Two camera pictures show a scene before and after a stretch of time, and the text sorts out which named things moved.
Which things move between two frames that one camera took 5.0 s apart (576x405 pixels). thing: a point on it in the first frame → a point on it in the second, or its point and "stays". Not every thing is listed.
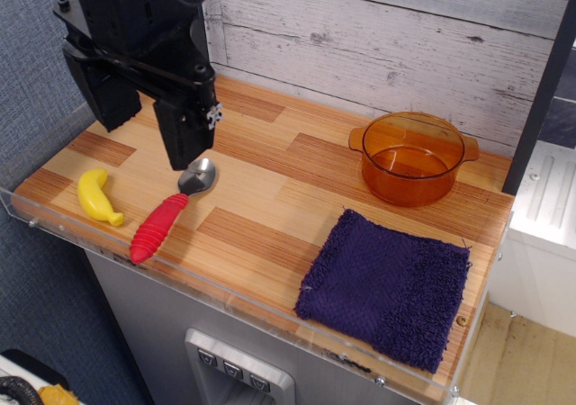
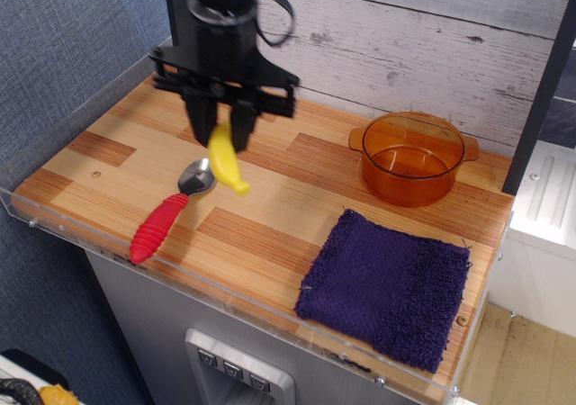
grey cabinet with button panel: (189, 345) stays
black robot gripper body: (150, 24) → (221, 56)
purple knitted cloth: (386, 292) stays
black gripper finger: (113, 100) → (202, 113)
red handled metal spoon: (196, 178) stays
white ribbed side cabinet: (535, 274) stays
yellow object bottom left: (56, 394) stays
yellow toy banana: (90, 186) → (223, 156)
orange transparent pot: (411, 158) stays
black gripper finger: (187, 125) → (243, 120)
